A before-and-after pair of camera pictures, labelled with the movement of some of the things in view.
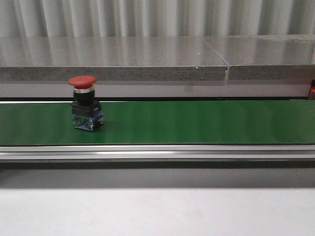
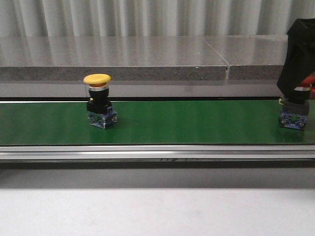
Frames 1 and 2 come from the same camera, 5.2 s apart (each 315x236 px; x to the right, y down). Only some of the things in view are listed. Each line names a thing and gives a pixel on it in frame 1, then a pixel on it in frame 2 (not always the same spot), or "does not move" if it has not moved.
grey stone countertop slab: (158, 58) does not move
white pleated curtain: (58, 18) does not move
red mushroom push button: (86, 112) to (295, 112)
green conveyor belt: (150, 122) does not move
